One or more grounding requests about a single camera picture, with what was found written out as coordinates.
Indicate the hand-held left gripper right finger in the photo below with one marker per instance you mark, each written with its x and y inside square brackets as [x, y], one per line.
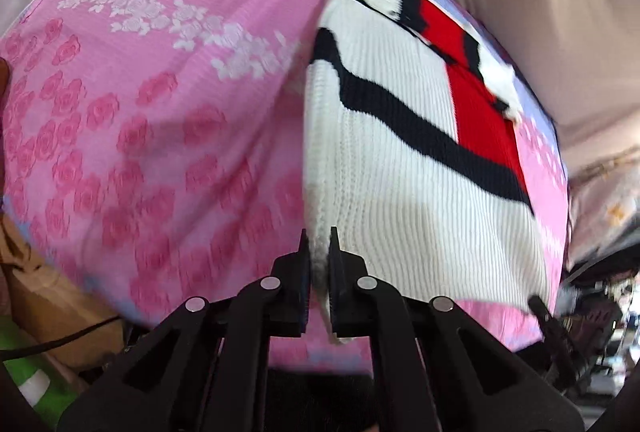
[336, 297]

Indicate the beige printed blanket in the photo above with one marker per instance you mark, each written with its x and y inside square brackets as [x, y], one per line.
[605, 207]

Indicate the green and white packet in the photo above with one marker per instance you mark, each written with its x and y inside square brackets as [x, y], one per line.
[25, 377]

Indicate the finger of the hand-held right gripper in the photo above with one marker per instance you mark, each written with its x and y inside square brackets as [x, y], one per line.
[550, 327]

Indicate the beige curtain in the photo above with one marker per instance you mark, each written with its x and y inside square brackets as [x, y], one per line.
[550, 12]

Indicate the white knit sweater red navy stripes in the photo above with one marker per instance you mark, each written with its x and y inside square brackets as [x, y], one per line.
[400, 192]

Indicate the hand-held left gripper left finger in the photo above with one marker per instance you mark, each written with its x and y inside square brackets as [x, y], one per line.
[303, 292]

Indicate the pink floral bed sheet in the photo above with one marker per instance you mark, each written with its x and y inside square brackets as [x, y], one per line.
[150, 112]

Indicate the brown cardboard box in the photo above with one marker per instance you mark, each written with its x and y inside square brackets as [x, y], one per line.
[45, 302]

